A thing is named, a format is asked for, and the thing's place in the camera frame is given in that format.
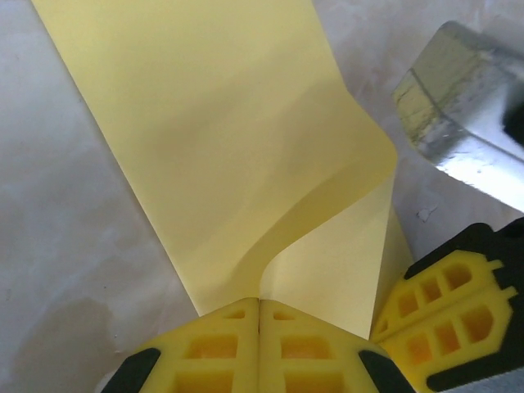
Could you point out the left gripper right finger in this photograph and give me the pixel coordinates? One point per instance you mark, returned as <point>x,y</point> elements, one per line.
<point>319,356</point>

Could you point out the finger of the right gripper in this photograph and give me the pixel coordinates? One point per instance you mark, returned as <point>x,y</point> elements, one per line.
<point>462,352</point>
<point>450,254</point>

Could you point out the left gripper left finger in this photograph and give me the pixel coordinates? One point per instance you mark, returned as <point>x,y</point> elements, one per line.
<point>204,352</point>

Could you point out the yellow paper sheet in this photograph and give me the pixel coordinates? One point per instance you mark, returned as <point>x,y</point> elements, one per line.
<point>204,123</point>

